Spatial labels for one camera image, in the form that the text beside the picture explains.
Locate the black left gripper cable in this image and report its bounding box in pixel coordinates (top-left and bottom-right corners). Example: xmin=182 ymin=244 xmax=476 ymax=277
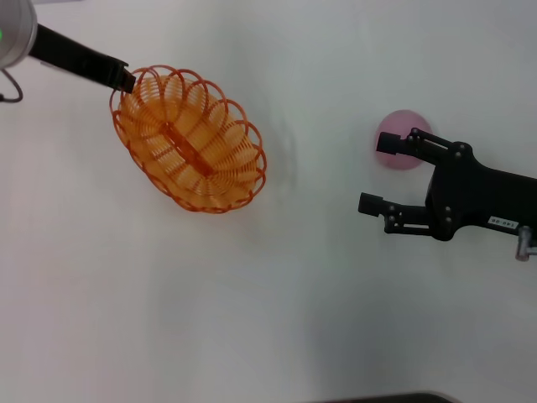
xmin=0 ymin=68 xmax=24 ymax=104

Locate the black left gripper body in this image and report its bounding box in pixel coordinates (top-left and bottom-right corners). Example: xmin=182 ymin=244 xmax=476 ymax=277
xmin=29 ymin=24 xmax=129 ymax=90

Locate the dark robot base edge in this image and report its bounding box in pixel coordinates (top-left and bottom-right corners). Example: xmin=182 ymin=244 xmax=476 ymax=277
xmin=326 ymin=390 xmax=458 ymax=403

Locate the orange plastic wire basket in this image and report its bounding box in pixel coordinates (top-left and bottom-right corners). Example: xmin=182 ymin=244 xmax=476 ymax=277
xmin=109 ymin=64 xmax=268 ymax=215

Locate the pink toy peach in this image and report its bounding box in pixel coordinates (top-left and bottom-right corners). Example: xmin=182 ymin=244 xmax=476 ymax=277
xmin=374 ymin=109 xmax=433 ymax=171

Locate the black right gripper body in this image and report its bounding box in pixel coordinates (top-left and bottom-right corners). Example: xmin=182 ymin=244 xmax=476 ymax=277
xmin=425 ymin=142 xmax=537 ymax=242

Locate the right gripper cable with connectors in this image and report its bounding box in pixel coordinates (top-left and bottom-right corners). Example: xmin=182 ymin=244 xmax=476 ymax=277
xmin=515 ymin=225 xmax=537 ymax=262

